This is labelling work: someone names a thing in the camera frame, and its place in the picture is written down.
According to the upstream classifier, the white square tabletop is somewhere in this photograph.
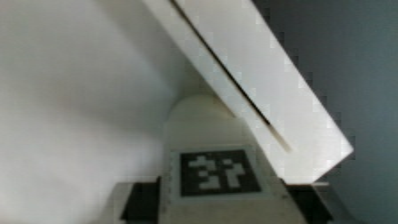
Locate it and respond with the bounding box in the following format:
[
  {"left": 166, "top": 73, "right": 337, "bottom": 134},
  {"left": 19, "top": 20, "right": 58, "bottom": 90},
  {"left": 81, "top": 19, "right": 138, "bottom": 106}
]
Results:
[{"left": 0, "top": 0, "right": 223, "bottom": 224}]

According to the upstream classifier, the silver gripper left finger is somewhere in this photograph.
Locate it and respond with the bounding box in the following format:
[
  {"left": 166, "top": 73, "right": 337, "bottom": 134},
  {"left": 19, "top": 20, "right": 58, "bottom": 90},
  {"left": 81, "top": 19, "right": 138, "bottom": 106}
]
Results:
[{"left": 102, "top": 178, "right": 159, "bottom": 224}]

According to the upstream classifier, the white U-shaped obstacle fence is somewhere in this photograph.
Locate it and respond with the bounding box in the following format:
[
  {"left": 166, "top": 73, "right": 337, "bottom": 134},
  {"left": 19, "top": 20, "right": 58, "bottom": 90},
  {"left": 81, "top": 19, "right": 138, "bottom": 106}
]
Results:
[{"left": 173, "top": 0, "right": 355, "bottom": 185}]

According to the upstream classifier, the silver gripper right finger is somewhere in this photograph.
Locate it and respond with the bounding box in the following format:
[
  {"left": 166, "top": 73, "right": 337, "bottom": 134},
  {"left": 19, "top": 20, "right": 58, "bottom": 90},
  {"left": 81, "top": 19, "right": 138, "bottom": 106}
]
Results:
[{"left": 285, "top": 182, "right": 349, "bottom": 224}]

